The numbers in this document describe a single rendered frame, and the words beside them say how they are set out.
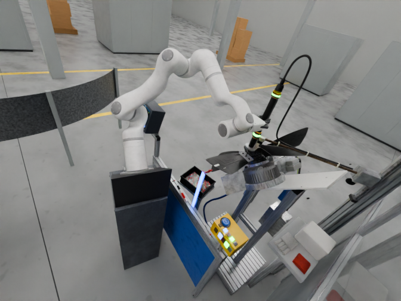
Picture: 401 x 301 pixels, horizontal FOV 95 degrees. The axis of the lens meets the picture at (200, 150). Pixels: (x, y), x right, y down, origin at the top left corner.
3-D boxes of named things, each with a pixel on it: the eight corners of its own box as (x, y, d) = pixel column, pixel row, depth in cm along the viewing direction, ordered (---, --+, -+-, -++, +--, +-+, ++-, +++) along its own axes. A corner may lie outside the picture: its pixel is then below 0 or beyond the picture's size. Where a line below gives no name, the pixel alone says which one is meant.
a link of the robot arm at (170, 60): (133, 125, 114) (113, 123, 99) (124, 110, 116) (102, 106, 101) (194, 69, 99) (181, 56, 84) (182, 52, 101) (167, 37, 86)
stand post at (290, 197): (240, 260, 184) (304, 189, 112) (234, 266, 179) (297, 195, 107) (237, 256, 187) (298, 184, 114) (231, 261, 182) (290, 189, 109)
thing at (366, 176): (367, 180, 105) (379, 170, 100) (372, 189, 100) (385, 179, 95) (348, 174, 107) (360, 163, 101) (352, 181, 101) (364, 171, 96)
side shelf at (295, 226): (327, 248, 121) (330, 246, 119) (300, 283, 101) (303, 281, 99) (296, 218, 134) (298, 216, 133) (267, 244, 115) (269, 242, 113)
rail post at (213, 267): (197, 295, 156) (224, 260, 107) (194, 298, 154) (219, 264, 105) (195, 290, 158) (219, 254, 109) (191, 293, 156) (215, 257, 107)
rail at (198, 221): (224, 260, 107) (228, 255, 102) (219, 264, 105) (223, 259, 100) (157, 160, 157) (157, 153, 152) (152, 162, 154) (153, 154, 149)
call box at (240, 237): (241, 248, 95) (249, 238, 89) (228, 258, 90) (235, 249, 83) (222, 222, 104) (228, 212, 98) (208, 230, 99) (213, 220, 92)
